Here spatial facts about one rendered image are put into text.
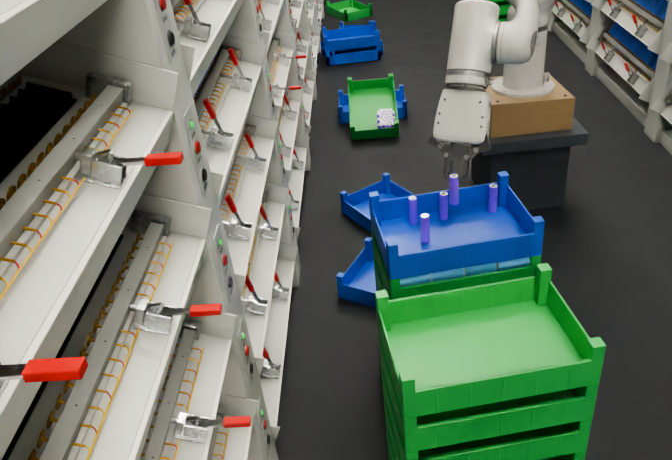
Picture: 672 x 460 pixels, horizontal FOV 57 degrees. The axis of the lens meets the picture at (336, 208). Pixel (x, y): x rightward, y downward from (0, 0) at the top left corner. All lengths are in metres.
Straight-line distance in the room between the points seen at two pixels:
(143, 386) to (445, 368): 0.51
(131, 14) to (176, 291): 0.33
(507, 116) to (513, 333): 0.98
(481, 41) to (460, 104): 0.12
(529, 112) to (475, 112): 0.76
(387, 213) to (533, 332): 0.43
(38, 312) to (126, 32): 0.38
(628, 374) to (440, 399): 0.76
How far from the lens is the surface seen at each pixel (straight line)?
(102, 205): 0.61
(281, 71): 2.00
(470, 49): 1.20
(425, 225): 1.25
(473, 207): 1.39
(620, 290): 1.85
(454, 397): 0.96
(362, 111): 2.71
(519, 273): 1.27
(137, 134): 0.73
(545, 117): 1.98
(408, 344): 1.06
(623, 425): 1.53
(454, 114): 1.21
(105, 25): 0.78
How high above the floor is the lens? 1.16
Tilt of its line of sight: 32 degrees down
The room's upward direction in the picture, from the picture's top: 7 degrees counter-clockwise
